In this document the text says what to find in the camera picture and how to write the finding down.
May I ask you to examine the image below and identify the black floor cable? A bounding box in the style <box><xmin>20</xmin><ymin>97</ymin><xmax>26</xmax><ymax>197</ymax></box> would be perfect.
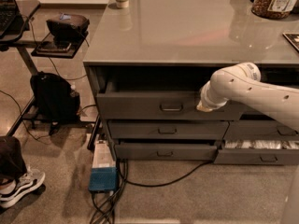
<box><xmin>89</xmin><ymin>159</ymin><xmax>213</xmax><ymax>224</ymax></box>

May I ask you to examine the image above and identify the white black sneaker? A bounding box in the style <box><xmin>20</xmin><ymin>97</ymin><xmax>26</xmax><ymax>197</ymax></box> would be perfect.
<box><xmin>0</xmin><ymin>169</ymin><xmax>45</xmax><ymax>209</ymax></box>

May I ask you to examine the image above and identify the black backpack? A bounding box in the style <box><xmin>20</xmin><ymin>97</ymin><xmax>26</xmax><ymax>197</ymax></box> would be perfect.
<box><xmin>30</xmin><ymin>72</ymin><xmax>80</xmax><ymax>122</ymax></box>

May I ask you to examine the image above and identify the black smartphone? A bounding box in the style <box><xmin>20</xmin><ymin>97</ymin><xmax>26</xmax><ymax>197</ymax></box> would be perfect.
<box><xmin>37</xmin><ymin>41</ymin><xmax>71</xmax><ymax>53</ymax></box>

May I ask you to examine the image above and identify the dark trouser leg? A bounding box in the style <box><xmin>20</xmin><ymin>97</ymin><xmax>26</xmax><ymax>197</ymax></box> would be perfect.
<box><xmin>0</xmin><ymin>136</ymin><xmax>27</xmax><ymax>184</ymax></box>

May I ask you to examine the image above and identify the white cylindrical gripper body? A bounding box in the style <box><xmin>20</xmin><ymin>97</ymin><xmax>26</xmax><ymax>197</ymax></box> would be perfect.
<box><xmin>196</xmin><ymin>82</ymin><xmax>228</xmax><ymax>112</ymax></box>

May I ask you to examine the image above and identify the grey drawer cabinet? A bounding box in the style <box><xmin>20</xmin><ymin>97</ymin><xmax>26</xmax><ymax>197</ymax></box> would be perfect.
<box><xmin>84</xmin><ymin>0</ymin><xmax>299</xmax><ymax>162</ymax></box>

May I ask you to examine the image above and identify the black side desk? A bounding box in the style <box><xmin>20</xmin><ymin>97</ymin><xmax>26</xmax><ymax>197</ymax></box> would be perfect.
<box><xmin>0</xmin><ymin>0</ymin><xmax>90</xmax><ymax>136</ymax></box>

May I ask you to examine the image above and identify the dark tablet on counter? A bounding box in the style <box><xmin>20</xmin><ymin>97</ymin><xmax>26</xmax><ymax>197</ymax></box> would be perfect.
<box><xmin>282</xmin><ymin>33</ymin><xmax>299</xmax><ymax>52</ymax></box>

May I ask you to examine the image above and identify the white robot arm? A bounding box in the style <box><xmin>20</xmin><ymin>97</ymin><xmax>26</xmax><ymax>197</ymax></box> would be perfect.
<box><xmin>196</xmin><ymin>62</ymin><xmax>299</xmax><ymax>131</ymax></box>

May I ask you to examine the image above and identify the glass jar of nuts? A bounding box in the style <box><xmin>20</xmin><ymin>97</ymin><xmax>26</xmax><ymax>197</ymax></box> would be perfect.
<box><xmin>251</xmin><ymin>0</ymin><xmax>297</xmax><ymax>20</ymax></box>

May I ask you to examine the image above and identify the black laptop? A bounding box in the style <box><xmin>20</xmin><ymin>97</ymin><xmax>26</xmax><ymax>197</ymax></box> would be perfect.
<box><xmin>0</xmin><ymin>0</ymin><xmax>20</xmax><ymax>37</ymax></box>

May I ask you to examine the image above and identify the blue and white box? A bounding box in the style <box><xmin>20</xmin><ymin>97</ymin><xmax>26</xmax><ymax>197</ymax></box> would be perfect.
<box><xmin>89</xmin><ymin>140</ymin><xmax>118</xmax><ymax>192</ymax></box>

